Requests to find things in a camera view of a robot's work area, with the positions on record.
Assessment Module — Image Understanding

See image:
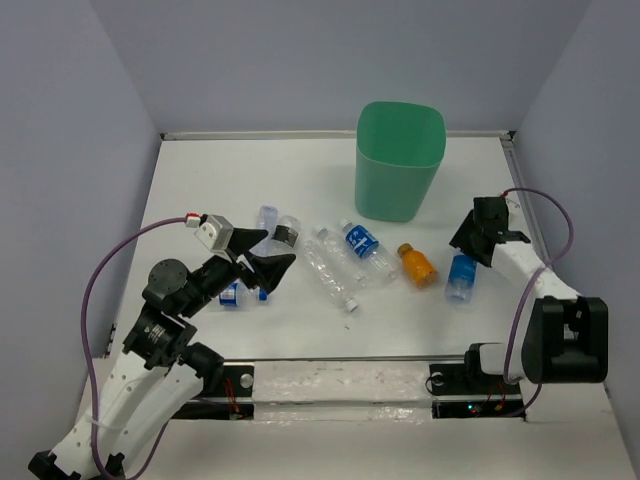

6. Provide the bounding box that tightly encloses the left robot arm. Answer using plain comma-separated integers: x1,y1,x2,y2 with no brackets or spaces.
28,213,296,479

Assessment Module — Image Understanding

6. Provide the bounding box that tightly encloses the clear ribbed bottle white cap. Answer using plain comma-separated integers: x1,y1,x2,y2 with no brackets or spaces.
301,240,359,313

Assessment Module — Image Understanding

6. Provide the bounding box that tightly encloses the blue-cap blue-label water bottle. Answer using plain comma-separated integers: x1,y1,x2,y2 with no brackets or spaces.
445,254,477,304

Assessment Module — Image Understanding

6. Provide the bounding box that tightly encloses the small orange juice bottle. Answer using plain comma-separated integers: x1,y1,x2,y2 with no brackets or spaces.
397,243,438,289

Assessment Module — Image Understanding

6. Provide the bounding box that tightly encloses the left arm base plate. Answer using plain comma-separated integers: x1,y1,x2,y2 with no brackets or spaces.
172,363,255,421

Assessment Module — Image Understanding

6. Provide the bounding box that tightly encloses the black-label clear bottle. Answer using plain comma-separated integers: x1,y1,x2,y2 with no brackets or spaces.
271,215,301,249

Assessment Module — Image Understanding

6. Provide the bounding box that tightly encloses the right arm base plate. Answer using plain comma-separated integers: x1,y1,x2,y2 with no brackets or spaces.
425,363,524,420

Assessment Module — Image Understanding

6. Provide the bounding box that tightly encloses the white-cap blue-label drink bottle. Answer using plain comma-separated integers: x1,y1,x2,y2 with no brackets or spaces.
339,219,398,283

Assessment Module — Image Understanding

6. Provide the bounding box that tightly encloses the small blue-label bottle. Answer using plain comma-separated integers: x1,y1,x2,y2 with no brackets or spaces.
217,281,268,310

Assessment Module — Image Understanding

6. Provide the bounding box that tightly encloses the green plastic bin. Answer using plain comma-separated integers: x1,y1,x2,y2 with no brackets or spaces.
355,101,447,222

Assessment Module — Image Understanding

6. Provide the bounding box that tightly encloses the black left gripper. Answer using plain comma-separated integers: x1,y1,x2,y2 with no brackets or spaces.
182,227,297,315

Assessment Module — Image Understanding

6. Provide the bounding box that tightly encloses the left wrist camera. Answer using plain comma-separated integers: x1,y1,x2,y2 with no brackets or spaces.
185,213,234,253

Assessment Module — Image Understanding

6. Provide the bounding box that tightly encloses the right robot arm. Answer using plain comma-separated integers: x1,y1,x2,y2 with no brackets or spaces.
450,196,609,392

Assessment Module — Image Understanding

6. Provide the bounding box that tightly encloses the clear bottle blue cap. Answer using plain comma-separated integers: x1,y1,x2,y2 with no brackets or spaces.
251,205,279,257

